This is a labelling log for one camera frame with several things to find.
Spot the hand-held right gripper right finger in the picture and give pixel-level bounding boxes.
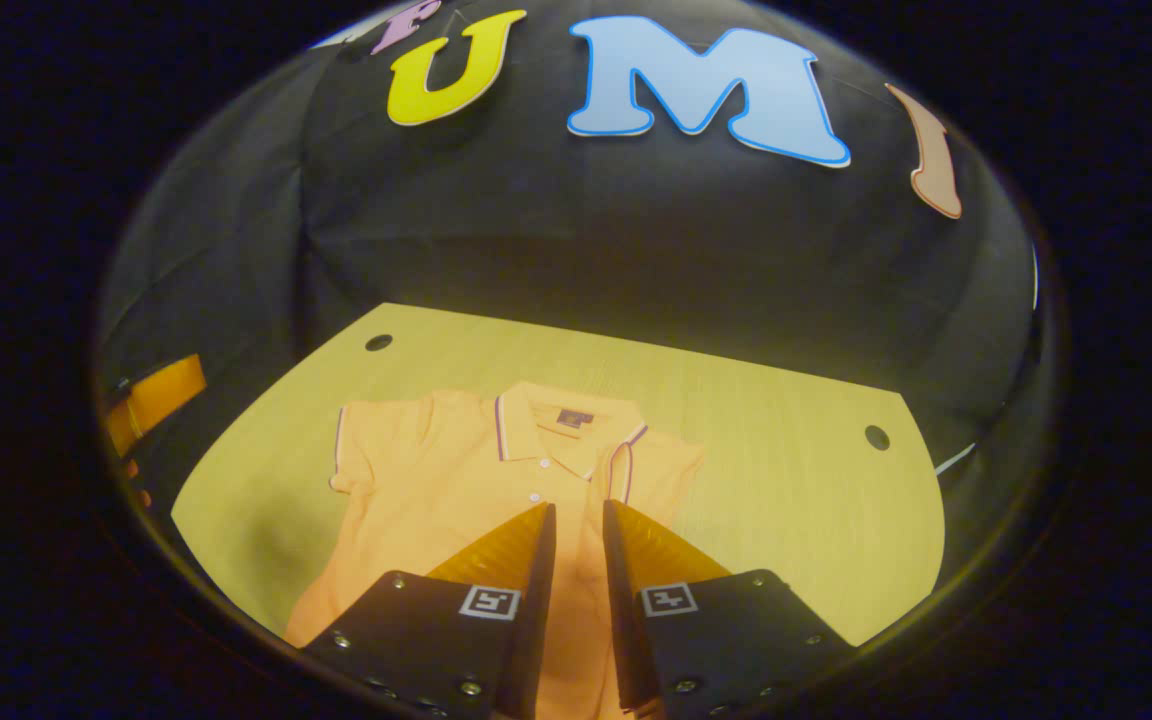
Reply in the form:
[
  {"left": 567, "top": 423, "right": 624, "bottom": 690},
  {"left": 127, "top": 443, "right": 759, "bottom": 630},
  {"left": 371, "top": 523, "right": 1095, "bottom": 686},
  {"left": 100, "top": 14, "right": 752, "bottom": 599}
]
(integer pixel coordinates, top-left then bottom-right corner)
[{"left": 602, "top": 499, "right": 857, "bottom": 720}]

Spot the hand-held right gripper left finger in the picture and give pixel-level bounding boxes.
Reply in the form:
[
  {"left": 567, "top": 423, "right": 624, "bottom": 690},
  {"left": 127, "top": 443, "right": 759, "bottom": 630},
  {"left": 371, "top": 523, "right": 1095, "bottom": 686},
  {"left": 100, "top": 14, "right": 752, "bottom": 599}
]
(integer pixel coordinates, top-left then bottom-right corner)
[{"left": 301, "top": 502, "right": 558, "bottom": 720}]

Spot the orange polo T-shirt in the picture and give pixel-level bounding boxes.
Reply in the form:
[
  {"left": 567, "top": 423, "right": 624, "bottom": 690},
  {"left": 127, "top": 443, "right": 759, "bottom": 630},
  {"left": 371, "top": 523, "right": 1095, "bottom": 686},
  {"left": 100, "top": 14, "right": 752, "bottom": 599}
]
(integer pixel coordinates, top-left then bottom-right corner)
[{"left": 284, "top": 380, "right": 708, "bottom": 720}]

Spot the black backdrop cloth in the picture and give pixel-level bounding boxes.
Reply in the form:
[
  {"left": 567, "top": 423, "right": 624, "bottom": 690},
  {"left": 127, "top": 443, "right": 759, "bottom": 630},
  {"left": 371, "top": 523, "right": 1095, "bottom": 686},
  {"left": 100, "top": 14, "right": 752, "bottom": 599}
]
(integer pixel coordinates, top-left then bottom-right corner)
[{"left": 96, "top": 0, "right": 1067, "bottom": 521}]

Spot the white cable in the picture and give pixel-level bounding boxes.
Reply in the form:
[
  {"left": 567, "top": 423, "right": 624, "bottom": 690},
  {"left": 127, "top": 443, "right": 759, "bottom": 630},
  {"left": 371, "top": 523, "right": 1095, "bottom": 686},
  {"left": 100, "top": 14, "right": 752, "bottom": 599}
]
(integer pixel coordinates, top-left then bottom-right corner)
[{"left": 934, "top": 245, "right": 1040, "bottom": 478}]

